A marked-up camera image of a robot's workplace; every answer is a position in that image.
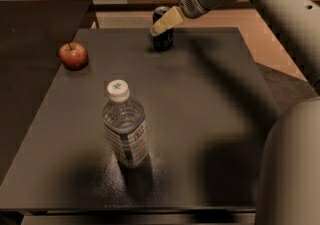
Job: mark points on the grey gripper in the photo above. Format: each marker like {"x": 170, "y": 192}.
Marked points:
{"x": 192, "y": 5}

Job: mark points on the red apple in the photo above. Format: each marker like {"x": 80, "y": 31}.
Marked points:
{"x": 73, "y": 55}

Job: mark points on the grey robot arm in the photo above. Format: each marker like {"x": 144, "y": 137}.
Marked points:
{"x": 289, "y": 183}

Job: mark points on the dark blue pepsi can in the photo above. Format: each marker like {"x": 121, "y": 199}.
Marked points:
{"x": 163, "y": 41}

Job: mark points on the clear plastic water bottle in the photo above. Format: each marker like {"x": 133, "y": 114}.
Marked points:
{"x": 124, "y": 119}

